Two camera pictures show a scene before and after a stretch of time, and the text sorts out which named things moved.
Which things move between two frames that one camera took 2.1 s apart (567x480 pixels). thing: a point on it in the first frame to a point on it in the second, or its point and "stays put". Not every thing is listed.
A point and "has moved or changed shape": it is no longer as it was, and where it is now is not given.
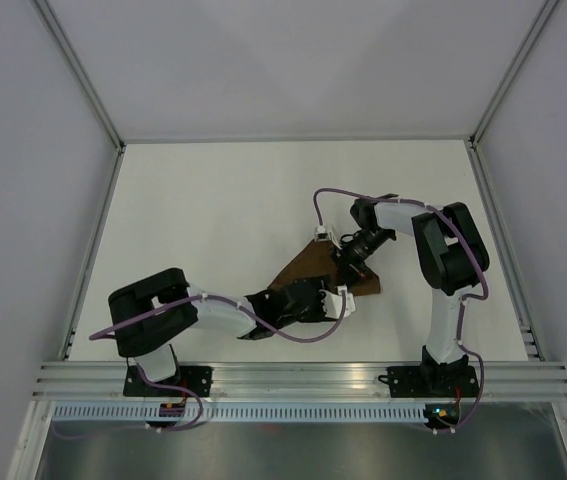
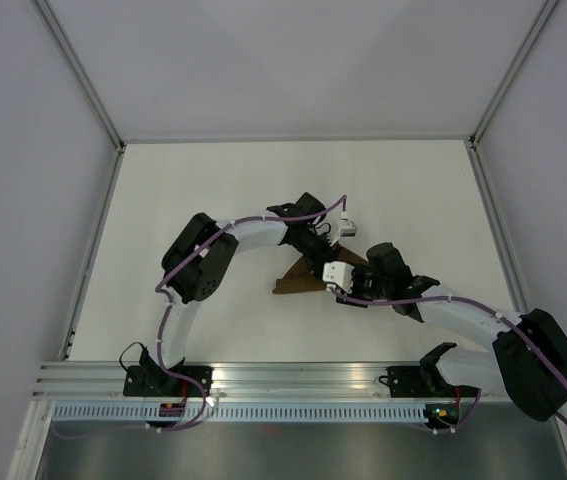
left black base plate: x=198 y=379 stays put
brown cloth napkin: x=318 y=259 has moved or changed shape
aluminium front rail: x=291 y=384 stays put
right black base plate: x=418 y=381 stays put
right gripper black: x=351 y=270 to x=357 y=271
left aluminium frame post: x=51 y=23 stays put
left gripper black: x=320 y=282 to x=317 y=264
